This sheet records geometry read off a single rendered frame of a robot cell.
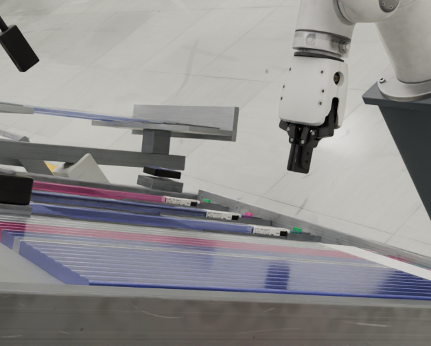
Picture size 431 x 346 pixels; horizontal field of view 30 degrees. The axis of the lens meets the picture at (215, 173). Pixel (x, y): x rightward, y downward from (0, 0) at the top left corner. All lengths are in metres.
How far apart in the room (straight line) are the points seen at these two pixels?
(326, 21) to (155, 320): 0.74
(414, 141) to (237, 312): 0.91
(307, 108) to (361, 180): 1.37
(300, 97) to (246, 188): 1.62
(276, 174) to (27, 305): 2.34
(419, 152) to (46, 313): 1.04
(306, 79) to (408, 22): 0.21
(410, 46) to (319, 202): 1.27
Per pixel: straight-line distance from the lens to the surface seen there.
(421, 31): 1.34
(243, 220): 1.16
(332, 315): 0.63
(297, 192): 2.65
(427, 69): 1.37
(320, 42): 1.19
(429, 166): 1.47
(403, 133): 1.46
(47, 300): 0.50
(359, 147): 2.72
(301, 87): 1.21
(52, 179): 1.23
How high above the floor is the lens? 1.35
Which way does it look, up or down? 27 degrees down
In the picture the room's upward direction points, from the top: 31 degrees counter-clockwise
